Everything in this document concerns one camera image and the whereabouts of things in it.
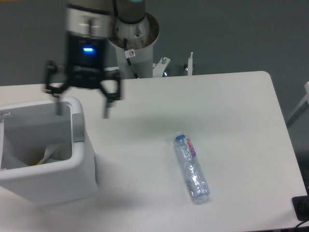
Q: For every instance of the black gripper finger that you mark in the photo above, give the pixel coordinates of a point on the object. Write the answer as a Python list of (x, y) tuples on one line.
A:
[(56, 82), (111, 87)]

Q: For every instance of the white frame at right edge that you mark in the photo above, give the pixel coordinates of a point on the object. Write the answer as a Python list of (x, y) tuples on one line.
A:
[(300, 108)]

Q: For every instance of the clear plastic water bottle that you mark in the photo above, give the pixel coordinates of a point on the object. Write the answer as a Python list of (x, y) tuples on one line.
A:
[(191, 170)]

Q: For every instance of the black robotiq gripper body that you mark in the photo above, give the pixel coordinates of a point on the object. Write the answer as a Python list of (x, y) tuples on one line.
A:
[(85, 61)]

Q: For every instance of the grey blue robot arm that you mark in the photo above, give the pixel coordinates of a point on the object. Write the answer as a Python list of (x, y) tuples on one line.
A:
[(91, 24)]

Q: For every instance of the white plastic trash can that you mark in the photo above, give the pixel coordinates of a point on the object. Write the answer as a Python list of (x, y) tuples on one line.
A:
[(26, 129)]

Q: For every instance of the white plastic wrapper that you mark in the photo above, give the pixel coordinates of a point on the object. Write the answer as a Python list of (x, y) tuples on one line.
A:
[(56, 152)]

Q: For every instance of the white metal base frame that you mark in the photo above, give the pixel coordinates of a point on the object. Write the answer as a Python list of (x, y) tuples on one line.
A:
[(166, 67)]

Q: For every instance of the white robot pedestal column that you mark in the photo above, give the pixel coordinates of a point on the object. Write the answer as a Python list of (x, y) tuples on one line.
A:
[(134, 46)]

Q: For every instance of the black device at table corner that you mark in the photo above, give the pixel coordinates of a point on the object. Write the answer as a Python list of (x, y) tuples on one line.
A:
[(301, 207)]

